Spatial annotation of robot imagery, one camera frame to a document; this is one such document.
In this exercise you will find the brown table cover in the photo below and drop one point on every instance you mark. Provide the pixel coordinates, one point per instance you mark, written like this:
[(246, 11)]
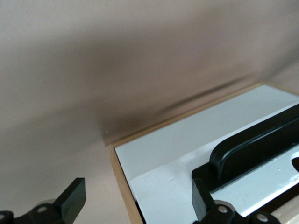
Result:
[(93, 70)]

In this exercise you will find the white-fronted wooden drawer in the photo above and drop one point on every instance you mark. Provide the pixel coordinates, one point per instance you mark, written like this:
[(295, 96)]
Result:
[(163, 140)]

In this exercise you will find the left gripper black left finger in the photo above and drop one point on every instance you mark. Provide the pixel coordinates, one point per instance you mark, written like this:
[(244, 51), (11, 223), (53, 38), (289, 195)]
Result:
[(70, 200)]

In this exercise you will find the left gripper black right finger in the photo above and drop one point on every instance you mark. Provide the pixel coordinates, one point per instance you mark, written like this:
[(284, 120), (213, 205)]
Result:
[(201, 200)]

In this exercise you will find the light wooden drawer cabinet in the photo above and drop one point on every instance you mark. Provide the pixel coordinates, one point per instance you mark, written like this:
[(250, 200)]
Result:
[(118, 168)]

